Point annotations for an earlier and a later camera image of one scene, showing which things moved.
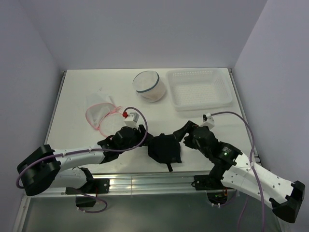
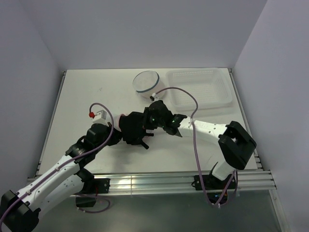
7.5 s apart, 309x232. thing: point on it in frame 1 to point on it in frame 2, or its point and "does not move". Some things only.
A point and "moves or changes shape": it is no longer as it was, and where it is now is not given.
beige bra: x=154 y=93 to x=145 y=80
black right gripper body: x=190 y=141 to x=150 y=123
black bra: x=165 y=149 moves or changes shape
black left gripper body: x=135 y=140 to x=107 y=135
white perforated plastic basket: x=195 y=88 does not move
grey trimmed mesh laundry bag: x=148 y=86 does not move
